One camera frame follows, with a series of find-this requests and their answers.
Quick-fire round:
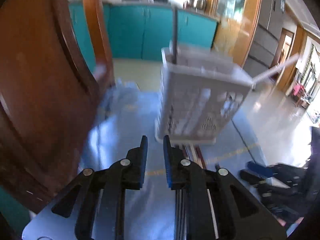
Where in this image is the silver multi-door refrigerator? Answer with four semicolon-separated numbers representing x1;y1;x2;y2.
244;0;285;77

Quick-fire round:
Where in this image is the wooden glass sliding door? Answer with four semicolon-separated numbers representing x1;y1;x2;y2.
206;0;262;67

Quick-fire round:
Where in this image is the carved wooden chair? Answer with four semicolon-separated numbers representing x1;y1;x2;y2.
1;0;114;213

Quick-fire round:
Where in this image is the blue checked tablecloth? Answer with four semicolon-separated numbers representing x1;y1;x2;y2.
78;82;266;239

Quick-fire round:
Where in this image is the white chopstick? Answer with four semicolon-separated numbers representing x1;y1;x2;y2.
252;53;300;85

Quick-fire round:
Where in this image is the maroon chopstick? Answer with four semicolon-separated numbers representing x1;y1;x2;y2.
182;144;206;169

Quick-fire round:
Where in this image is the white plastic utensil basket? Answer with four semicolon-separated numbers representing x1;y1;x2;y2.
155;46;253;144

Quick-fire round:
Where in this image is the dark grey chopstick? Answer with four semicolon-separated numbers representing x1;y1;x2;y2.
172;7;178;64

